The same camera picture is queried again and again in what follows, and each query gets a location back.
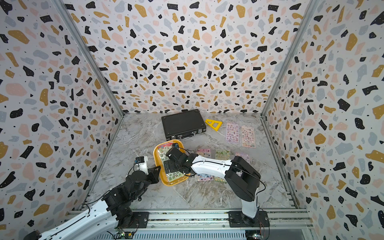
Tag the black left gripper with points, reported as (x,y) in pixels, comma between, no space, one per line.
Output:
(153,175)

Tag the pale green sticker sheet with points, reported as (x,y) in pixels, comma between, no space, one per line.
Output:
(170,176)

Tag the purple pink sticker sheet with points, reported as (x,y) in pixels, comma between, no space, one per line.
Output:
(246,158)

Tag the yellow triangle ruler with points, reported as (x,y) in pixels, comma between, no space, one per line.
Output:
(215,125)

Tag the black briefcase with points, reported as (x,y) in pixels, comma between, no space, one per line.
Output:
(183,125)

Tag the green animal sticker sheet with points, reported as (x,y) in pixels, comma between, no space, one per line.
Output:
(222,155)

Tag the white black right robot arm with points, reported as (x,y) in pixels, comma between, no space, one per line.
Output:
(242,178)

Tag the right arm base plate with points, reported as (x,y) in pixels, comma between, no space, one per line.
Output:
(246,219)

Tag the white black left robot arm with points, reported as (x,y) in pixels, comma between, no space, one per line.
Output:
(110,212)

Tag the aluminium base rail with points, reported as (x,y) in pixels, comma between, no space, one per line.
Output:
(271,224)

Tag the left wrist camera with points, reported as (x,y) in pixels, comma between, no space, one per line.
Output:
(140,164)

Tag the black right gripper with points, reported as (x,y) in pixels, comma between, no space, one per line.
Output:
(170,168)

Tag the pink cat sticker sheet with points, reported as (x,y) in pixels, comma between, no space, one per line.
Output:
(207,154)

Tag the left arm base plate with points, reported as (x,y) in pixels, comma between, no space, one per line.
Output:
(136,220)

